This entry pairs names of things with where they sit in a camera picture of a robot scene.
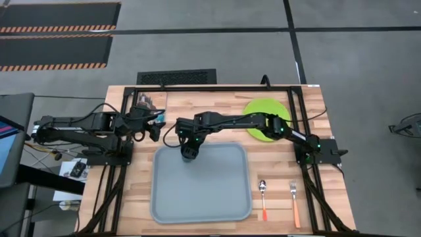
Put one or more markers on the lime green plate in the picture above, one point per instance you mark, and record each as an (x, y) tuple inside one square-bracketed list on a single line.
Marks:
[(260, 107)]

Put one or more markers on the computer monitor with blue screen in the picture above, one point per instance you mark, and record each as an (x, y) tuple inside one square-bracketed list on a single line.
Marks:
[(8, 151)]

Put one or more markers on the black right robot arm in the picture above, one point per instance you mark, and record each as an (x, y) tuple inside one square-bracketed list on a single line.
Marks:
[(237, 121)]

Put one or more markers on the black handheld controller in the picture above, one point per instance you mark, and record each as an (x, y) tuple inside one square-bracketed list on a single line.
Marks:
[(78, 169)]

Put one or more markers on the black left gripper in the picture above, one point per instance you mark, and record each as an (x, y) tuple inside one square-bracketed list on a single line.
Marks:
[(139, 118)]

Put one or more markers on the white paper sheet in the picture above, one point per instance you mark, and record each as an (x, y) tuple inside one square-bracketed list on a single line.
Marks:
[(62, 189)]

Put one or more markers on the white tape roll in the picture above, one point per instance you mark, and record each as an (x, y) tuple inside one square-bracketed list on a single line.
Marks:
[(68, 205)]

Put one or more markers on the black aluminium table frame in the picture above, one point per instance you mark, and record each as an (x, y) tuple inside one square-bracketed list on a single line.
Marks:
[(213, 88)]

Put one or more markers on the black desk beam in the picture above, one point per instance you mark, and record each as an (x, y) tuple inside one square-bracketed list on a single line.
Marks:
[(49, 179)]

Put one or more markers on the printed picture card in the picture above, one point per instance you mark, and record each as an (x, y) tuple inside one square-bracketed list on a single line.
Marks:
[(154, 100)]

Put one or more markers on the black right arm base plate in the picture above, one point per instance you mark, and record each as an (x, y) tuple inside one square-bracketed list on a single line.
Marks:
[(329, 145)]

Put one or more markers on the black mat with hazard stripes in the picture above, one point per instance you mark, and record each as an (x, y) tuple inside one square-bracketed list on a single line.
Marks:
[(52, 49), (59, 14)]

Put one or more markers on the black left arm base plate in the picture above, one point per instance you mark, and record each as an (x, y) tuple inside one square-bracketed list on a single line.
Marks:
[(112, 159)]

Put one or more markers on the grey plastic tray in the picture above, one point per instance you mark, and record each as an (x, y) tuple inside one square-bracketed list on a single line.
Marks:
[(210, 191)]

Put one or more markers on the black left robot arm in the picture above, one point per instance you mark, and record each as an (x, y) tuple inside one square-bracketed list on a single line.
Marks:
[(82, 126)]

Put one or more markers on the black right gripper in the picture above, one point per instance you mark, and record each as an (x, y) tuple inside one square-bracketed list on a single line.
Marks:
[(190, 140)]

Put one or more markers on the black floor vent grille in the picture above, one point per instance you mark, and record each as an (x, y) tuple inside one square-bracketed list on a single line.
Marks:
[(176, 77)]

